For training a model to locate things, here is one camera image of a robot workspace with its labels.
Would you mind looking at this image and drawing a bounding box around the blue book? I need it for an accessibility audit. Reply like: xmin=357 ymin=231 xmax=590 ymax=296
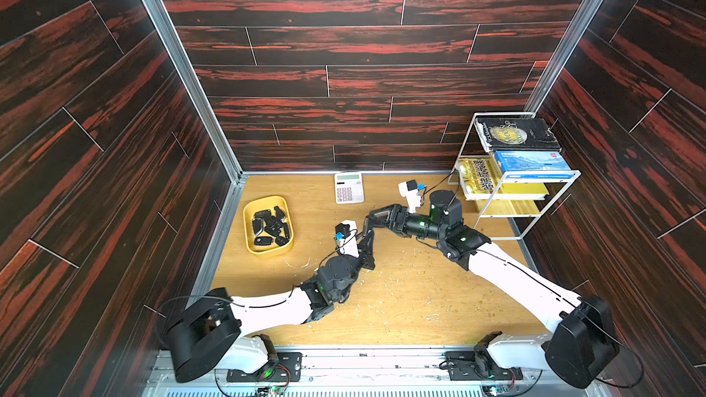
xmin=493 ymin=151 xmax=575 ymax=180

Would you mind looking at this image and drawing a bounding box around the yellow book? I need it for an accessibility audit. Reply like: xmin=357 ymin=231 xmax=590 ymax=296
xmin=455 ymin=157 xmax=549 ymax=201

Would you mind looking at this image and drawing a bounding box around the white metal shelf rack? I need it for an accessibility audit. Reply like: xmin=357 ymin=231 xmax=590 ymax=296
xmin=454 ymin=112 xmax=581 ymax=241

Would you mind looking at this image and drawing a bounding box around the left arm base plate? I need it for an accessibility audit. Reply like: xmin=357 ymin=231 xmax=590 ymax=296
xmin=226 ymin=351 xmax=303 ymax=383

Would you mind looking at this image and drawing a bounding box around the yellow plastic storage box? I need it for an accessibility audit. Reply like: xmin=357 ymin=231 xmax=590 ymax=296
xmin=243 ymin=196 xmax=294 ymax=257

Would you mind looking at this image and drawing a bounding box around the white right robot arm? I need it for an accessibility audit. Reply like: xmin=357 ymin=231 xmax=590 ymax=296
xmin=363 ymin=190 xmax=620 ymax=389

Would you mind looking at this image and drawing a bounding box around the black chrome Mercedes car key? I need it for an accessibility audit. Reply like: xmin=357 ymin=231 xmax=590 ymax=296
xmin=274 ymin=206 xmax=287 ymax=221

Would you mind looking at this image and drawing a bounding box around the black car key front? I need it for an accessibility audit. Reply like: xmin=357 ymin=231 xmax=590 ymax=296
xmin=254 ymin=210 xmax=272 ymax=219

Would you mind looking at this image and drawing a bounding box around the white calculator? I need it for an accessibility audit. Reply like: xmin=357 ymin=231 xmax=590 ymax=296
xmin=334 ymin=172 xmax=365 ymax=205

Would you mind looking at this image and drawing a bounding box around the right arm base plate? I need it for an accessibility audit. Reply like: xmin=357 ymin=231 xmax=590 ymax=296
xmin=439 ymin=351 xmax=523 ymax=382

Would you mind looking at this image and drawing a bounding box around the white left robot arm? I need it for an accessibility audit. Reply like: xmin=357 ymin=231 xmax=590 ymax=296
xmin=164 ymin=232 xmax=374 ymax=383

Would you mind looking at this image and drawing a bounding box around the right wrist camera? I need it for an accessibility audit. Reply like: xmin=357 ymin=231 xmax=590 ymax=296
xmin=398 ymin=180 xmax=427 ymax=213

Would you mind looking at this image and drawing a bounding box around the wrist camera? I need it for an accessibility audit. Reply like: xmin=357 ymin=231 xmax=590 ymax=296
xmin=335 ymin=220 xmax=360 ymax=257
xmin=398 ymin=180 xmax=427 ymax=213

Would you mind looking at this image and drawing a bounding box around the black flip car key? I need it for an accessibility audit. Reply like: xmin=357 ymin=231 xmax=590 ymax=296
xmin=264 ymin=221 xmax=284 ymax=237

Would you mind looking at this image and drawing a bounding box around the black book gold emblem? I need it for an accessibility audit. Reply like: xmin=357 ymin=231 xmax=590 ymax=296
xmin=475 ymin=117 xmax=562 ymax=153

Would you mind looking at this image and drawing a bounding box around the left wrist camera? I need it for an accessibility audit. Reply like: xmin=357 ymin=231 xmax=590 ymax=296
xmin=335 ymin=220 xmax=360 ymax=257

